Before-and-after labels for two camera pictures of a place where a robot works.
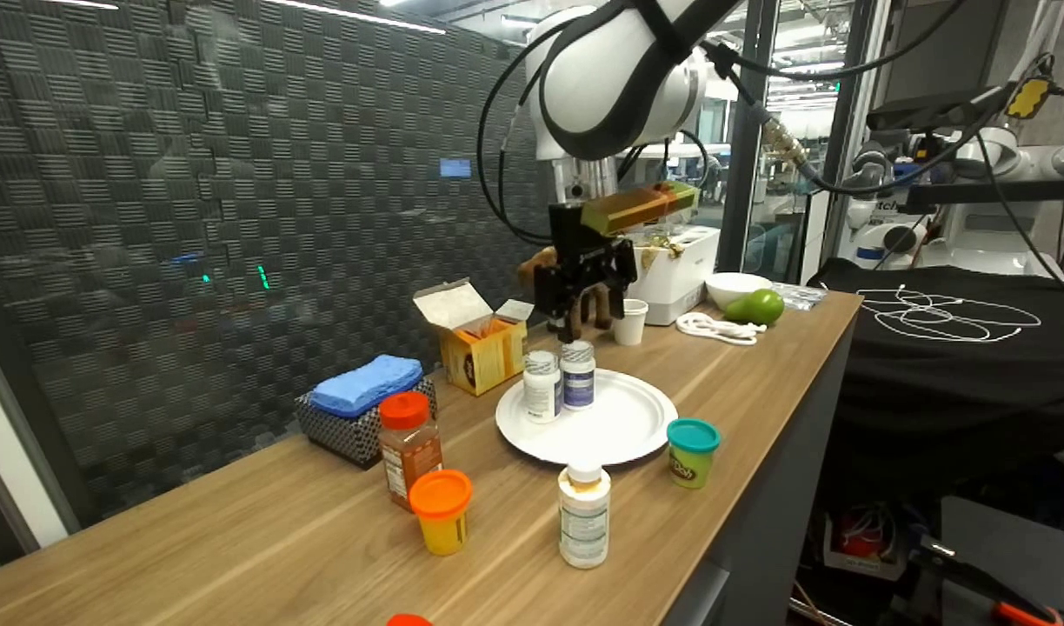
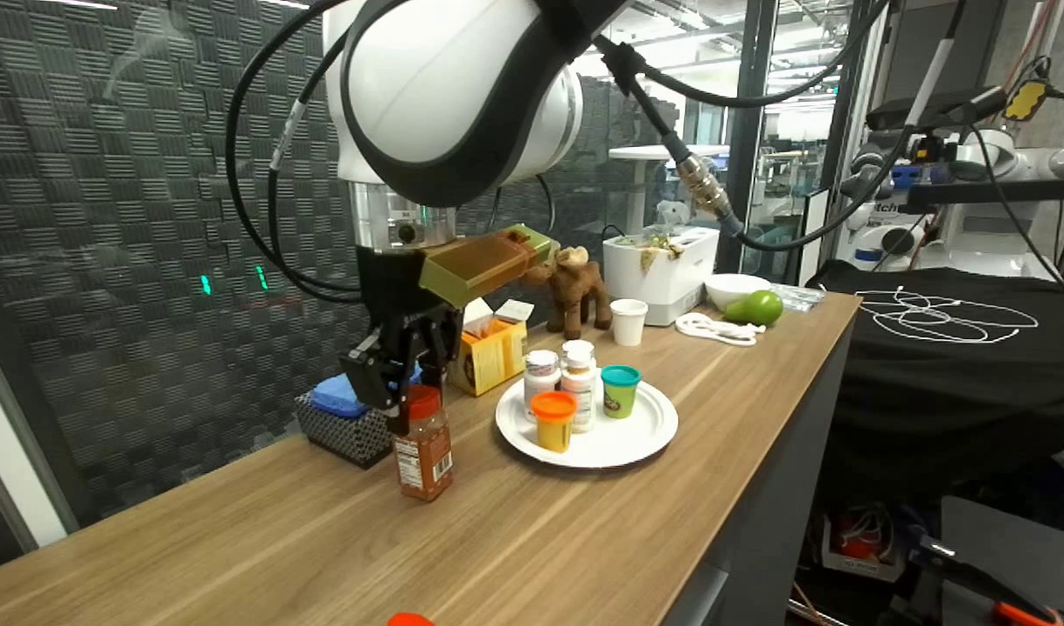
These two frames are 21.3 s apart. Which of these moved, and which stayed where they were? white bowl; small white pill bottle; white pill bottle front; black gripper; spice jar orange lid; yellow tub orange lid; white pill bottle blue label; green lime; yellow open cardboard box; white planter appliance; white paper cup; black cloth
Moved: white pill bottle front; black gripper; yellow tub orange lid; spice jar orange lid
Stayed: black cloth; white paper cup; white bowl; yellow open cardboard box; green lime; small white pill bottle; white planter appliance; white pill bottle blue label
